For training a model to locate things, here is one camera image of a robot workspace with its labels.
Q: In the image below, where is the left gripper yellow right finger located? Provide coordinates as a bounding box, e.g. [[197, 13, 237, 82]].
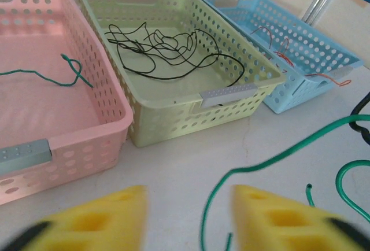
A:
[[232, 184, 370, 251]]

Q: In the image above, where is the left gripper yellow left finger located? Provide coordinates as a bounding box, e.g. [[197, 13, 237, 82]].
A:
[[4, 186, 149, 251]]

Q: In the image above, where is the thick green cable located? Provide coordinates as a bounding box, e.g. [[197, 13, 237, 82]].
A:
[[305, 160, 370, 220]]

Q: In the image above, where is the thick black cable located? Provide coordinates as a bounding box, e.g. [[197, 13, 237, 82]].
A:
[[349, 91, 370, 142]]

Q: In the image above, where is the thin green cable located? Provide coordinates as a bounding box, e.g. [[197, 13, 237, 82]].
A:
[[0, 53, 94, 89]]

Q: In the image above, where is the thin black cable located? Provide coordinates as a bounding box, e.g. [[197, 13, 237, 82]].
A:
[[104, 21, 246, 88]]

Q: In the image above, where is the pink plastic basket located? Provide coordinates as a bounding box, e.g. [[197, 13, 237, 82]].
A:
[[0, 0, 134, 205]]

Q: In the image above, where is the green plastic basket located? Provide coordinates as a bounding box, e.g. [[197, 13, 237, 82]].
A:
[[73, 0, 287, 149]]

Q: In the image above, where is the blue plastic basket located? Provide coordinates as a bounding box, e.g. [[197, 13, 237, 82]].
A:
[[194, 0, 364, 115]]

